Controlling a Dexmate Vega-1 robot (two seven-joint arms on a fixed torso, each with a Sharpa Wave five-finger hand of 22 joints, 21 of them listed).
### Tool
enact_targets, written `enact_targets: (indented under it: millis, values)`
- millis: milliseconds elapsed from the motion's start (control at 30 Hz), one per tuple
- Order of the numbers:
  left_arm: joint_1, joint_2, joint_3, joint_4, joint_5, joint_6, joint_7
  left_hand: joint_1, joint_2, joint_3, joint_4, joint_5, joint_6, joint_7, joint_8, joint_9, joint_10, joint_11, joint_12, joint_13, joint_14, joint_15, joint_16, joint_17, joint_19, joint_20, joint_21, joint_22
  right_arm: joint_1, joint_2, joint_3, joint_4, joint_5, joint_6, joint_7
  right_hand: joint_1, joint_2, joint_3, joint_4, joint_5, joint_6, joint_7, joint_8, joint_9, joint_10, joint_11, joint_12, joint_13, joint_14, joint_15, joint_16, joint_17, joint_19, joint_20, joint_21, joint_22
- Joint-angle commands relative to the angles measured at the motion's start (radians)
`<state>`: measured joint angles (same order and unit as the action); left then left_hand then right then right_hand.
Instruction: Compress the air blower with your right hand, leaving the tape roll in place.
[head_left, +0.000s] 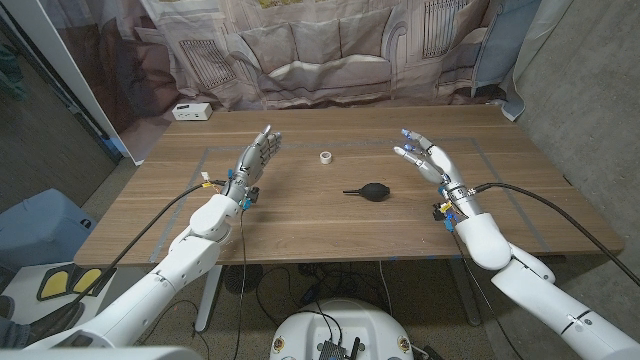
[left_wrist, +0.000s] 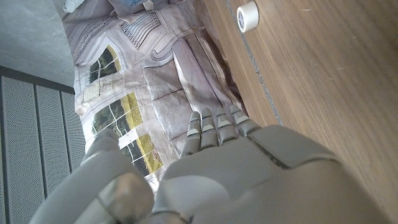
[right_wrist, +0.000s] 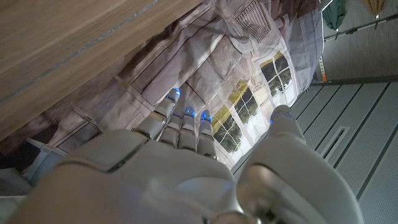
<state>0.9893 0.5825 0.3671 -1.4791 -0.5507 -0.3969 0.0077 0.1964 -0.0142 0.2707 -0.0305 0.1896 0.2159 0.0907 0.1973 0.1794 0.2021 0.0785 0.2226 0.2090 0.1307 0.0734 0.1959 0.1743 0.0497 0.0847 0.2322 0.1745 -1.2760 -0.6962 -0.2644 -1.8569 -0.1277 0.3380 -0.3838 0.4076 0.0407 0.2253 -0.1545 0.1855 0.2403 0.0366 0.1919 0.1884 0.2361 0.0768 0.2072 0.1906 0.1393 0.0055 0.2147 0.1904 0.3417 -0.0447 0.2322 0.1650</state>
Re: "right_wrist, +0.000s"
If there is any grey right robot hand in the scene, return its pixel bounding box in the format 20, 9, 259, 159
6, 87, 364, 224

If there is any printed sofa room backdrop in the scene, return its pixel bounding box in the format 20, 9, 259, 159
0, 0, 326, 187

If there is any green hanging cloth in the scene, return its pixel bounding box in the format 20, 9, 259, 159
322, 0, 348, 31

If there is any tan hanging cloth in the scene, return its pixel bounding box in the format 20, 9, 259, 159
361, 0, 387, 17

